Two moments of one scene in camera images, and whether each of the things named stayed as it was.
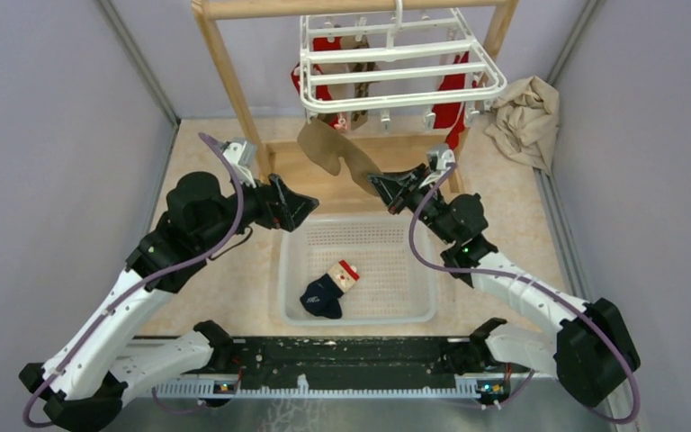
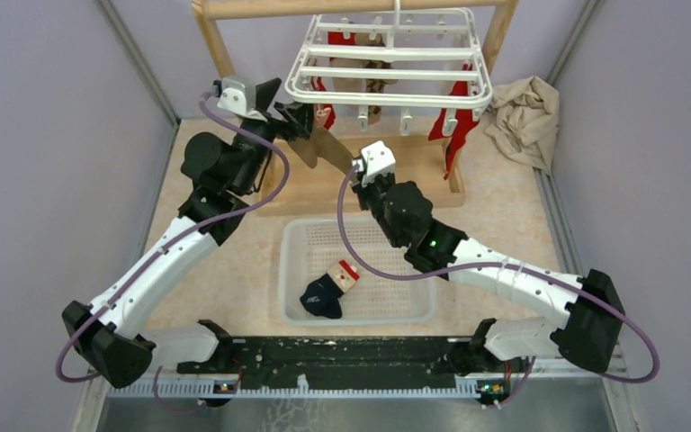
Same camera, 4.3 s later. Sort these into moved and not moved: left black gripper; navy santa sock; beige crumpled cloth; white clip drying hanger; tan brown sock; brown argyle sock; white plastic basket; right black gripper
Moved: left black gripper; brown argyle sock; tan brown sock; right black gripper; white clip drying hanger
Not moved: beige crumpled cloth; white plastic basket; navy santa sock
